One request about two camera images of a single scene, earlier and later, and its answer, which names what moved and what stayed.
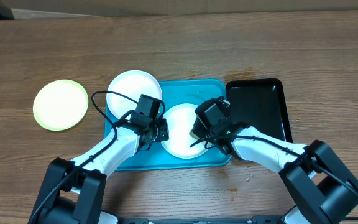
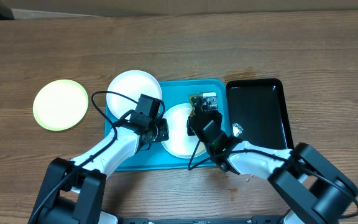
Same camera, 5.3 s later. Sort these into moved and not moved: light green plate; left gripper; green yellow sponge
Moved: green yellow sponge
Not moved: left gripper; light green plate
